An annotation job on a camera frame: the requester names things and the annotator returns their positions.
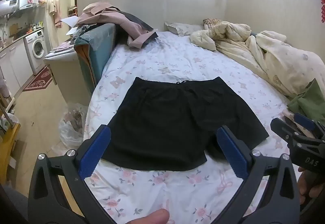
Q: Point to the white washing machine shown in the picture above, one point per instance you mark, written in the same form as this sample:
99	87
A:
36	49

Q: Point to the pink cloth pile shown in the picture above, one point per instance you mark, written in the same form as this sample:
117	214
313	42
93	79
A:
106	17

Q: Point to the leopard-print pillow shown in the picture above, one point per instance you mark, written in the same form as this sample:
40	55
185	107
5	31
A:
212	22

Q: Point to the pink hanging towel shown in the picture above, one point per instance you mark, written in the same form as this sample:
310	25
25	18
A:
56	13

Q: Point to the cream bear-print quilt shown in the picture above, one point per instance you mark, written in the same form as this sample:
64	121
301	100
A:
274	59

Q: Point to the pale floral pillow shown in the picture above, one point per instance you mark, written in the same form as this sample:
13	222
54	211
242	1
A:
185	28

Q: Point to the teal padded headboard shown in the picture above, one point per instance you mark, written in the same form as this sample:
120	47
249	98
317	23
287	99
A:
99	44

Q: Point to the floral bed sheet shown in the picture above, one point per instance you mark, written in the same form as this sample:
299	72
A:
177	61

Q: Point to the clear plastic bag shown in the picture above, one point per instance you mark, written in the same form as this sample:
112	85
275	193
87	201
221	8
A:
72	127

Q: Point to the white water heater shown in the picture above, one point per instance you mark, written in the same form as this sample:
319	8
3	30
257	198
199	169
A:
12	2

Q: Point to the glass range hood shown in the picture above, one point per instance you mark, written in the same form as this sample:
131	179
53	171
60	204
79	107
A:
28	6

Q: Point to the red hanging decoration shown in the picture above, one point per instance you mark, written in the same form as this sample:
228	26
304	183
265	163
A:
323	8

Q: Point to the black pants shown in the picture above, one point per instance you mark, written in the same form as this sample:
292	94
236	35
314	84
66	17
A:
162	125

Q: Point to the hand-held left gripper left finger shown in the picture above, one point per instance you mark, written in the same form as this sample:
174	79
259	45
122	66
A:
94	153

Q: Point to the red patterned rug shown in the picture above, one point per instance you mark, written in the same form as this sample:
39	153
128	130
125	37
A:
39	80

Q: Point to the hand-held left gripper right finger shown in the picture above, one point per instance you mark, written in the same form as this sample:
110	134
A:
232	153

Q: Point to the white bedside cabinet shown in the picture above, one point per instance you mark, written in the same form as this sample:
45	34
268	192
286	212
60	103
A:
66	77

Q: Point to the white paper sheet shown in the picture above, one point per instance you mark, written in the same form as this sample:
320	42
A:
69	22

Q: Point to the yellow stool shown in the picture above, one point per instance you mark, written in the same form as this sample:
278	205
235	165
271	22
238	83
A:
9	148

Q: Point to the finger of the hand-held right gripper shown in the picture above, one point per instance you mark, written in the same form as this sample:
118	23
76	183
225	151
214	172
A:
303	118
283	130

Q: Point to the green cloth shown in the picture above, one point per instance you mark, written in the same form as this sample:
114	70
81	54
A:
309	104

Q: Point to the person's right hand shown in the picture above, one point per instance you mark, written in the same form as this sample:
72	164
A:
304	186

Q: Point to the white kitchen base cabinets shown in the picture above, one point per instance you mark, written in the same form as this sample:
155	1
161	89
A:
15	66

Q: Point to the person's left hand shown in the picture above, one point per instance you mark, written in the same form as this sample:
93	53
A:
149	217

